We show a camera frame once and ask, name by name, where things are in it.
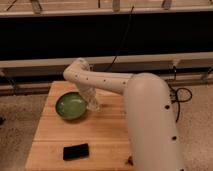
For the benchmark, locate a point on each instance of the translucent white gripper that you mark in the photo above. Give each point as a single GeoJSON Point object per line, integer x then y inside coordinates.
{"type": "Point", "coordinates": [88, 93]}

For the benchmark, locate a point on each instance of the white sponge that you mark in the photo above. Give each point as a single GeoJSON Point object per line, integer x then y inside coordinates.
{"type": "Point", "coordinates": [93, 105]}

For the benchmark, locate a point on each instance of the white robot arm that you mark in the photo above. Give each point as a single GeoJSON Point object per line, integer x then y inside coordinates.
{"type": "Point", "coordinates": [152, 129]}

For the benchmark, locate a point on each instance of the green ceramic bowl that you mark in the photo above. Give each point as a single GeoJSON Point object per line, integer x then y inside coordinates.
{"type": "Point", "coordinates": [71, 106]}

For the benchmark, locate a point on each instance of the black rectangular sponge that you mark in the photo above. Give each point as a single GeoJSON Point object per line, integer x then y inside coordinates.
{"type": "Point", "coordinates": [76, 151]}

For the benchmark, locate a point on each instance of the wooden board table top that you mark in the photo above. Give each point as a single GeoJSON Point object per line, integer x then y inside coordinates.
{"type": "Point", "coordinates": [104, 131]}

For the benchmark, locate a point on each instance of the brown sausage-shaped object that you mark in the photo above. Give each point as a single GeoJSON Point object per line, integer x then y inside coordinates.
{"type": "Point", "coordinates": [129, 161]}

